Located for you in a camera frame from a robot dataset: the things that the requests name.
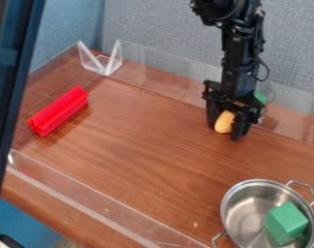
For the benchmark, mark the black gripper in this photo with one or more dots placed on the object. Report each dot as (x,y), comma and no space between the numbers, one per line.
(245,107)

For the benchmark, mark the yellow green toy corn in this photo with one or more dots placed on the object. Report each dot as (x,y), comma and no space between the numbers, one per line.
(225,118)

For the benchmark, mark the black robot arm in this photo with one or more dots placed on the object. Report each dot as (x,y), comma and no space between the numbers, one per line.
(239,18)

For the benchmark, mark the clear acrylic back barrier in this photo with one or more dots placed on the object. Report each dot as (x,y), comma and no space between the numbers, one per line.
(177,77)

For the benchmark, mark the clear acrylic barrier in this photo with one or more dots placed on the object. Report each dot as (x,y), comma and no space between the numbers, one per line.
(124,219)
(177,77)

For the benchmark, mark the silver metal pot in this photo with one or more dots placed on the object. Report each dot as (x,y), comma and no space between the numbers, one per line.
(245,205)

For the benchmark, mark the green wooden cube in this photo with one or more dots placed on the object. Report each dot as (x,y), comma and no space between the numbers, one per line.
(286,223)

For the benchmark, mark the red plastic block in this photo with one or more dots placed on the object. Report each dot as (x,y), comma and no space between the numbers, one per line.
(58,111)

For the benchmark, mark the clear acrylic front barrier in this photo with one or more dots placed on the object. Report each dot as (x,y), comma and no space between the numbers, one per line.
(124,219)

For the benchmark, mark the clear acrylic corner bracket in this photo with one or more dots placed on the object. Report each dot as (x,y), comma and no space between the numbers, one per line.
(101,64)

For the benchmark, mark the blue black camera-side pole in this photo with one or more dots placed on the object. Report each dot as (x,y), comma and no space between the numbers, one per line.
(20,17)

